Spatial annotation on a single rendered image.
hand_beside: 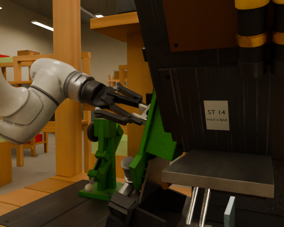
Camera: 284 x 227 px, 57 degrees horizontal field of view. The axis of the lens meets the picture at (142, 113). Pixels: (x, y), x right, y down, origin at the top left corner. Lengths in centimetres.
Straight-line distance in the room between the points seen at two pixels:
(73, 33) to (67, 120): 40
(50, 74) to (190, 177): 55
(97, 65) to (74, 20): 1079
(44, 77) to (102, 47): 1128
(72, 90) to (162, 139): 32
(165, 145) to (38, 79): 43
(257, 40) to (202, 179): 21
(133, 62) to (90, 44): 1133
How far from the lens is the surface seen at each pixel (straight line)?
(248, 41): 42
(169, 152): 62
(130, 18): 96
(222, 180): 40
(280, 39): 42
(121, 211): 70
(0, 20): 1036
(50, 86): 82
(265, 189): 40
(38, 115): 80
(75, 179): 125
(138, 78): 104
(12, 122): 79
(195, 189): 57
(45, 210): 91
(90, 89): 77
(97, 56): 1213
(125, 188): 74
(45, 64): 87
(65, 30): 128
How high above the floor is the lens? 124
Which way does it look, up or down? 3 degrees down
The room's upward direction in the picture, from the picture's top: straight up
